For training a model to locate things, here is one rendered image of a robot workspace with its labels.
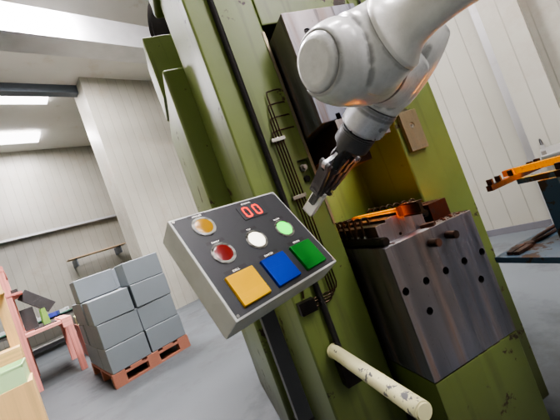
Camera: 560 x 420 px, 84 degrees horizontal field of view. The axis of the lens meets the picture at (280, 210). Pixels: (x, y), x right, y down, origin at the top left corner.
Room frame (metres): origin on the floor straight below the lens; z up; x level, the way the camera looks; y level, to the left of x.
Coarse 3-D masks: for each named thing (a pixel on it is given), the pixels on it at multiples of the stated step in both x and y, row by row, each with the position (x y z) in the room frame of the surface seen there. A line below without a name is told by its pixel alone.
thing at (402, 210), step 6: (402, 204) 1.06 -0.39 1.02; (408, 204) 1.04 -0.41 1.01; (414, 204) 1.02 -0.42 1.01; (420, 204) 1.00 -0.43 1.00; (384, 210) 1.19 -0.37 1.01; (390, 210) 1.13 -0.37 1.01; (396, 210) 1.10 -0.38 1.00; (402, 210) 1.08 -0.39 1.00; (408, 210) 1.05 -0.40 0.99; (414, 210) 1.03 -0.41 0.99; (420, 210) 1.00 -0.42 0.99; (360, 216) 1.33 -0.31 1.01; (366, 216) 1.28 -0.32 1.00
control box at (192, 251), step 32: (192, 224) 0.72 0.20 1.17; (224, 224) 0.77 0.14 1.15; (256, 224) 0.81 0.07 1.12; (192, 256) 0.67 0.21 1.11; (256, 256) 0.74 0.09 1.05; (288, 256) 0.78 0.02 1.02; (192, 288) 0.70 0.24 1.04; (224, 288) 0.64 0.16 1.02; (288, 288) 0.71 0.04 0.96; (224, 320) 0.63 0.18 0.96; (256, 320) 0.71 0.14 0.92
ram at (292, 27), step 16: (288, 16) 1.05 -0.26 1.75; (304, 16) 1.06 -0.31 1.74; (320, 16) 1.08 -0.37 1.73; (288, 32) 1.04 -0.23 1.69; (304, 32) 1.06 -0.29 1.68; (272, 48) 1.17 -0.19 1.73; (288, 48) 1.07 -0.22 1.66; (288, 64) 1.11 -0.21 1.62; (288, 80) 1.15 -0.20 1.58; (288, 96) 1.19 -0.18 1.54; (304, 96) 1.08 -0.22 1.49; (304, 112) 1.12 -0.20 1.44; (320, 112) 1.04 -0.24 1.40; (336, 112) 1.06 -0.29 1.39; (304, 128) 1.16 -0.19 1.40; (320, 128) 1.10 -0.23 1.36
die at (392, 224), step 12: (372, 216) 1.22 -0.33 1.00; (384, 216) 1.15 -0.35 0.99; (396, 216) 1.08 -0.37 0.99; (408, 216) 1.10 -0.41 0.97; (420, 216) 1.11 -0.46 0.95; (360, 228) 1.15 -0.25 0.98; (372, 228) 1.07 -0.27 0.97; (384, 228) 1.06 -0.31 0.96; (396, 228) 1.08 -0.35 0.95; (408, 228) 1.09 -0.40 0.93
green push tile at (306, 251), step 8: (304, 240) 0.83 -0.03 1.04; (288, 248) 0.80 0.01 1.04; (296, 248) 0.80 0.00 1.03; (304, 248) 0.81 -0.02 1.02; (312, 248) 0.82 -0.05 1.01; (296, 256) 0.78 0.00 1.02; (304, 256) 0.79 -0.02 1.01; (312, 256) 0.80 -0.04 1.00; (320, 256) 0.81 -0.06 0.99; (304, 264) 0.77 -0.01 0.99; (312, 264) 0.78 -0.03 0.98
